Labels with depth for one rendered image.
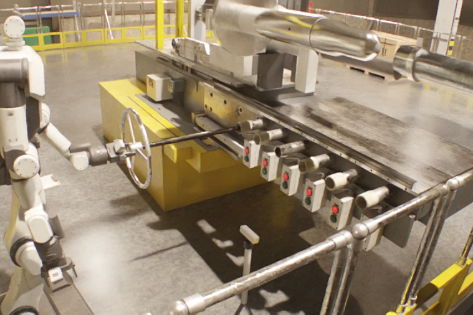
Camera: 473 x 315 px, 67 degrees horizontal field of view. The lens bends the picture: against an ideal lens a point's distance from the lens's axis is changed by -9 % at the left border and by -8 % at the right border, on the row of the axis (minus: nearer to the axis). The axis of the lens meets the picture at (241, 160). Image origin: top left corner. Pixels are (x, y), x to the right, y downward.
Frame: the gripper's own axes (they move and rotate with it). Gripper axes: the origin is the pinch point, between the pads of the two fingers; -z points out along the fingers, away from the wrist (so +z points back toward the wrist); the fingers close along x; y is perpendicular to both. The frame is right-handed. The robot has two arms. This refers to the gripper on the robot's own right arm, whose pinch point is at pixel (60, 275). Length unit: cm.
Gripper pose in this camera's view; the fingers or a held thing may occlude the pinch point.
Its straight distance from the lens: 158.7
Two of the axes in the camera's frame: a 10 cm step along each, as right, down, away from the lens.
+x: 8.6, -2.8, 4.2
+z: -0.6, -8.8, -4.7
